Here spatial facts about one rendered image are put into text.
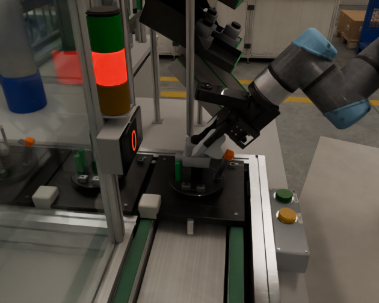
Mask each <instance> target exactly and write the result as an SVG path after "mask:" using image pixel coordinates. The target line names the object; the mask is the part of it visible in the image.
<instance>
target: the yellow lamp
mask: <svg viewBox="0 0 379 303"><path fill-rule="evenodd" d="M96 86H97V94H98V98H99V106H100V112H101V113H103V114H105V115H122V114H125V113H126V112H128V111H129V110H130V108H131V106H130V100H129V88H128V80H127V81H126V82H125V83H123V84H120V85H114V86H103V85H99V84H96Z"/></svg>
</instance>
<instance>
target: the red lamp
mask: <svg viewBox="0 0 379 303"><path fill-rule="evenodd" d="M91 54H92V59H93V67H94V74H95V78H96V83H97V84H99V85H103V86H114V85H120V84H123V83H125V82H126V81H127V80H128V76H127V70H126V58H125V49H124V48H123V49H122V50H120V51H118V52H112V53H97V52H92V53H91Z"/></svg>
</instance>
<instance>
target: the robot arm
mask: <svg viewBox="0 0 379 303"><path fill-rule="evenodd" d="M336 55H337V50H336V49H335V48H334V46H333V45H332V44H331V43H330V42H329V41H328V40H327V39H326V38H325V37H324V36H323V35H322V34H321V33H320V32H319V31H318V30H317V29H316V28H308V29H307V30H305V32H303V33H302V34H301V35H300V36H299V37H297V38H296V39H295V40H294V41H292V42H291V44H290V45H289V46H288V47H287V48H286V49H285V50H284V51H283V52H282V53H281V54H280V55H279V56H278V57H277V58H276V59H275V60H273V61H272V62H271V63H270V64H269V65H268V66H267V67H266V68H265V69H264V70H263V71H262V72H260V73H259V74H258V75H257V76H256V77H255V78H254V81H253V82H252V83H251V84H250V85H248V90H249V92H247V91H242V90H237V89H233V88H228V87H223V86H219V85H214V84H210V83H207V82H201V81H200V82H199V83H198V84H197V87H196V92H195V95H194V97H195V99H196V100H200V101H203V102H208V103H213V104H217V105H222V106H224V107H223V108H222V109H221V110H219V111H218V112H217V113H216V114H215V115H214V116H213V117H212V118H211V119H210V120H209V121H208V122H207V124H206V125H205V126H204V128H203V129H202V130H201V131H200V132H199V134H198V135H201V136H202V137H204V138H203V139H202V140H201V141H200V142H199V143H198V144H197V145H196V146H195V147H194V148H193V152H192V155H191V157H192V158H195V157H197V156H198V155H200V154H201V153H204V154H206V155H208V156H210V157H212V158H215V159H221V158H222V157H223V155H224V153H223V151H222V149H221V145H222V144H223V143H224V142H225V140H226V136H225V135H224V134H225V133H226V134H227V135H228V136H229V138H230V139H231V140H232V141H234V142H235V144H236V145H238V146H239V147H240V148H242V149H244V148H246V146H248V145H249V144H250V143H251V142H253V141H254V140H255V139H256V138H257V137H258V136H260V131H261V130H262V129H263V128H264V127H265V126H266V125H268V124H269V123H270V122H271V121H273V120H274V119H275V118H276V117H277V116H278V115H280V111H279V105H280V104H281V103H282V102H283V101H284V100H285V99H287V98H288V97H289V96H290V95H291V94H292V93H293V92H294V91H296V90H297V89H298V88H300V89H301V90H302V91H303V93H304V94H305V95H306V96H307V97H308V98H309V99H310V100H311V101H312V103H313V104H314V105H315V106H316V107H317V108H318V109H319V110H320V111H321V112H322V115H323V116H324V117H326V118H327V119H328V120H329V121H330V122H331V123H332V124H333V125H334V126H335V127H336V128H338V129H346V128H348V127H350V126H352V125H353V124H355V123H356V122H358V121H359V120H360V119H362V118H363V117H364V116H365V115H366V114H367V113H368V112H369V111H370V110H371V108H372V106H371V104H370V103H369V100H368V97H369V96H371V95H372V94H373V93H374V92H376V91H377V90H378V89H379V37H378V38H377V39H376V40H374V41H373V42H372V43H371V44H370V45H369V46H367V47H366V48H365V49H364V50H362V51H361V53H359V54H358V55H357V56H355V57H354V58H353V59H352V60H351V61H350V62H349V63H347V64H346V65H345V66H343V67H342V68H341V69H338V68H337V67H336V66H335V64H334V63H333V62H332V60H333V58H334V57H335V56H336ZM250 93H251V96H250ZM247 135H248V136H252V137H253V139H252V140H251V141H249V142H248V143H247V144H246V145H245V144H243V143H245V142H246V141H247V137H246V136H247ZM242 142H243V143H242Z"/></svg>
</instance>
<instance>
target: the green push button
mask: <svg viewBox="0 0 379 303"><path fill-rule="evenodd" d="M292 196H293V194H292V192H291V191H289V190H287V189H279V190H277V191H276V199H278V200H279V201H282V202H289V201H291V200H292Z"/></svg>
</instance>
